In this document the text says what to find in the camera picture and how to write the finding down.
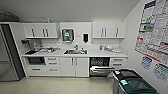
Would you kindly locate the large wall notice poster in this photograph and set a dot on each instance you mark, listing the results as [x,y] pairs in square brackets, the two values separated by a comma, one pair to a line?
[153,26]

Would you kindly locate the black built-in microwave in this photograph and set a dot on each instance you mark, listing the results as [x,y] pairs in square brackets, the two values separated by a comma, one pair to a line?
[35,60]

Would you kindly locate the wide white drawer cabinet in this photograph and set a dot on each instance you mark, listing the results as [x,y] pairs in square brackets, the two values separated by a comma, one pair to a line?
[50,66]

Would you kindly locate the stainless steel dishwasher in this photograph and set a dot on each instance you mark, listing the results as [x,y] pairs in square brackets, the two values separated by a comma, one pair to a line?
[100,68]

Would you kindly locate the steel paper towel dispenser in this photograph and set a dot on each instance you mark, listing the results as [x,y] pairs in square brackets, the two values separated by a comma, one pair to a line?
[67,35]

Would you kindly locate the black soap dispenser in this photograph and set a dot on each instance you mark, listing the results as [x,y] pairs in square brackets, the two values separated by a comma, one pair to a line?
[86,38]

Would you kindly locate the chrome faucet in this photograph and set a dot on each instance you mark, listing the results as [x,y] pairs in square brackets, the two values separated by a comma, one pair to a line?
[76,47]

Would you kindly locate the narrow white drawer cabinet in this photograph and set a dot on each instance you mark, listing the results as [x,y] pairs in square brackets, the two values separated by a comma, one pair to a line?
[118,63]

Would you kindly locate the steel sink basin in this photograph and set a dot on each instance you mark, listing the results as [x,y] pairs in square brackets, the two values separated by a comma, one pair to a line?
[75,52]

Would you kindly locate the small white wall plate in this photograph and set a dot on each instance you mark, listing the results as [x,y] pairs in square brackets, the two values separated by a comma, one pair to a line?
[77,35]

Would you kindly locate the white two-door base cabinet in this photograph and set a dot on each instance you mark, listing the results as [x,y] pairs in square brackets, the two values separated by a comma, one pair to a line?
[74,66]

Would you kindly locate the grey clutter pile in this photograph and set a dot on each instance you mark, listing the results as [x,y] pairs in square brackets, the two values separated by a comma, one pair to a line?
[7,17]

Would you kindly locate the small blue wall sheet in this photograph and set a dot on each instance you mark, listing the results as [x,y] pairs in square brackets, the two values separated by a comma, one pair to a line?
[146,62]

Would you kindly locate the stainless steel fridge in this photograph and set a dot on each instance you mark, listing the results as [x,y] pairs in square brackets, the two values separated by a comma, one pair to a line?
[8,53]

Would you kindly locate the stack of white dishes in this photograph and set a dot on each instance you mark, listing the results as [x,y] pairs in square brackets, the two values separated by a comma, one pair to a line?
[108,48]

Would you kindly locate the light blue bottle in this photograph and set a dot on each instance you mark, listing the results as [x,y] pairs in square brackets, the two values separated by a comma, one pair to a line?
[48,20]

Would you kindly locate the grey bin black lid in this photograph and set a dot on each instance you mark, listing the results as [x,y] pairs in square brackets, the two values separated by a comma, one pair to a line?
[125,74]

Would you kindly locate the dish rack with items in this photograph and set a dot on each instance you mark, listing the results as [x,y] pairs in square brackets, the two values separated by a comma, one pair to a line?
[46,50]

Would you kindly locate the white wall cabinet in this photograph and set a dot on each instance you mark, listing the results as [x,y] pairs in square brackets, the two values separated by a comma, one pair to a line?
[40,30]
[109,30]

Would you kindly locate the small green wall sheet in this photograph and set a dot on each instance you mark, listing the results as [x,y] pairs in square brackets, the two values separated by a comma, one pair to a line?
[161,71]

